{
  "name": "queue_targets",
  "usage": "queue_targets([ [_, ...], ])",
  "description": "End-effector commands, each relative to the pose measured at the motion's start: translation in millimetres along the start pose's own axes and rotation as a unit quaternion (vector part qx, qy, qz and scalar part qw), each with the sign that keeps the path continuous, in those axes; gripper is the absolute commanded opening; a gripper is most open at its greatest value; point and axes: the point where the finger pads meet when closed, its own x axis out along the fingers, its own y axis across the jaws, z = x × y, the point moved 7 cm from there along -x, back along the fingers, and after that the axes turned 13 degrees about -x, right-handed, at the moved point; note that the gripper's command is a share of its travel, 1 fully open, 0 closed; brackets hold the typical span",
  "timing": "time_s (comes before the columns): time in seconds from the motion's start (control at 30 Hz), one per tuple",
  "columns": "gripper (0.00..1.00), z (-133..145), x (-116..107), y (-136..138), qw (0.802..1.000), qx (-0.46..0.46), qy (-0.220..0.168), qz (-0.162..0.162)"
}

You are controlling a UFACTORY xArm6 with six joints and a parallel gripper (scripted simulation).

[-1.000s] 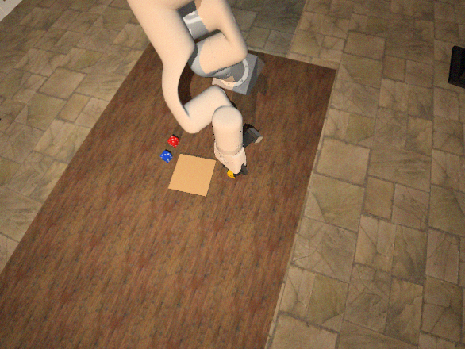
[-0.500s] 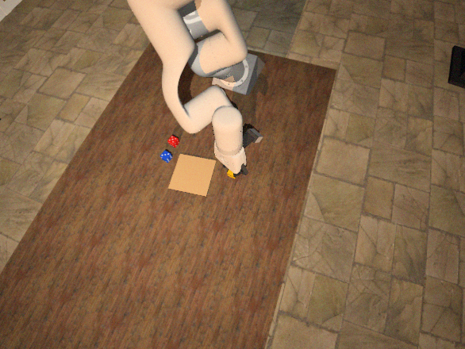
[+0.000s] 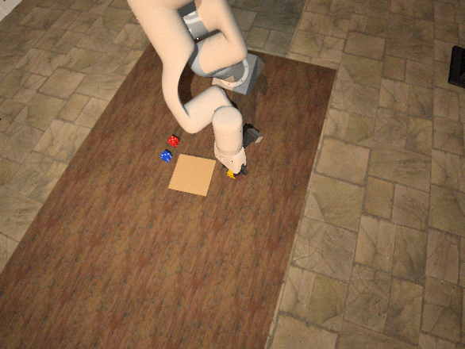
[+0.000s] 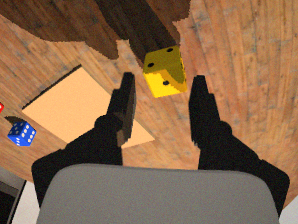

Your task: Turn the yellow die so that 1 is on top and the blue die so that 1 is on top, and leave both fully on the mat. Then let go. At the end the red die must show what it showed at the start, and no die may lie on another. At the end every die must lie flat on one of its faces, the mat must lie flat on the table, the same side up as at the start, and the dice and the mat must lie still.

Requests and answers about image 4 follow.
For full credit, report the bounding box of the blue die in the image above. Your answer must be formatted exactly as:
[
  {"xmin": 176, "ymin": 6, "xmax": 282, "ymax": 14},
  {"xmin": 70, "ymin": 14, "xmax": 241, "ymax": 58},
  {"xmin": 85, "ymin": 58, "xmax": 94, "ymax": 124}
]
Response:
[{"xmin": 7, "ymin": 121, "xmax": 36, "ymax": 146}]

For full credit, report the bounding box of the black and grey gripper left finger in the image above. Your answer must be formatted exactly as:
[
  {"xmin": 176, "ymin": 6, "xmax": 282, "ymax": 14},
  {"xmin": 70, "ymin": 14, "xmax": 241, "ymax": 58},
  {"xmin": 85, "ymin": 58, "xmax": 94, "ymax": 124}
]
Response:
[{"xmin": 31, "ymin": 72, "xmax": 137, "ymax": 208}]

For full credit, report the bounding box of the peach flat mat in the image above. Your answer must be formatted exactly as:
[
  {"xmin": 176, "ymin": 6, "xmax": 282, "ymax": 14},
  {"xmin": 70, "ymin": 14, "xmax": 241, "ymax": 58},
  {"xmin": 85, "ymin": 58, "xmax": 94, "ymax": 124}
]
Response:
[{"xmin": 22, "ymin": 65, "xmax": 155, "ymax": 148}]

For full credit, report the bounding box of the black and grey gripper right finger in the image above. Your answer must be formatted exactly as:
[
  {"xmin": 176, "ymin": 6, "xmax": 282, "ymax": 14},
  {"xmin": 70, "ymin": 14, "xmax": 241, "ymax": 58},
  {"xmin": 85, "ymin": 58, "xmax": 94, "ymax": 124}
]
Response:
[{"xmin": 188, "ymin": 75, "xmax": 290, "ymax": 218}]

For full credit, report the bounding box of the yellow die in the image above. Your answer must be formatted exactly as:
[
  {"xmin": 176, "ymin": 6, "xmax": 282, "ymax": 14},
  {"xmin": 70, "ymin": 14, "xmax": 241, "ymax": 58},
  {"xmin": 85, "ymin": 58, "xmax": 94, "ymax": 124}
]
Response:
[{"xmin": 143, "ymin": 46, "xmax": 187, "ymax": 98}]

